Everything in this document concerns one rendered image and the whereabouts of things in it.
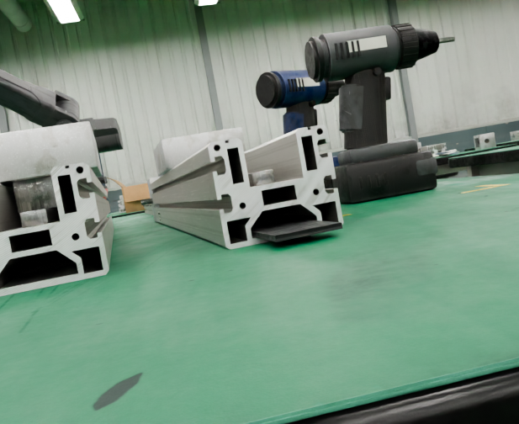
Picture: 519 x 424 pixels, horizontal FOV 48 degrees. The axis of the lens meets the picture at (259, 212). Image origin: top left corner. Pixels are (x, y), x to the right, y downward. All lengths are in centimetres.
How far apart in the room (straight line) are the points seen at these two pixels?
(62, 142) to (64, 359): 33
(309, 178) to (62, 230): 19
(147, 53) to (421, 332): 1245
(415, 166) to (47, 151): 44
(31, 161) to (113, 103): 1188
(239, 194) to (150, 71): 1207
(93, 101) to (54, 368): 1226
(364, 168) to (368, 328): 56
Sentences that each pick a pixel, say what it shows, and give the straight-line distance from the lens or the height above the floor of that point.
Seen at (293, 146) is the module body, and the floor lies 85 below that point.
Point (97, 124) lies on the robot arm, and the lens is 128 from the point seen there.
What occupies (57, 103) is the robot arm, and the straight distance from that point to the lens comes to 127.
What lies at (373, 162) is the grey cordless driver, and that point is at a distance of 74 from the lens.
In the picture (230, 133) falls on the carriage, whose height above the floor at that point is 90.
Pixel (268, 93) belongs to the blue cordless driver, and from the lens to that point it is 93.
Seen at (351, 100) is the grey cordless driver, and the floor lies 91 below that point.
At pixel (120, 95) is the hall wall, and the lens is 1241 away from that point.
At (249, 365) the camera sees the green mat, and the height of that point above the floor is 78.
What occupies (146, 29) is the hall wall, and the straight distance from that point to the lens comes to 1269.
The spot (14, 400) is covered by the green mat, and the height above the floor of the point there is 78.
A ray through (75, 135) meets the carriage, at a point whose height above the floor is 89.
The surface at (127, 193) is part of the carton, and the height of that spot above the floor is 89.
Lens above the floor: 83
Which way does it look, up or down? 3 degrees down
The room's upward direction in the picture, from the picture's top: 10 degrees counter-clockwise
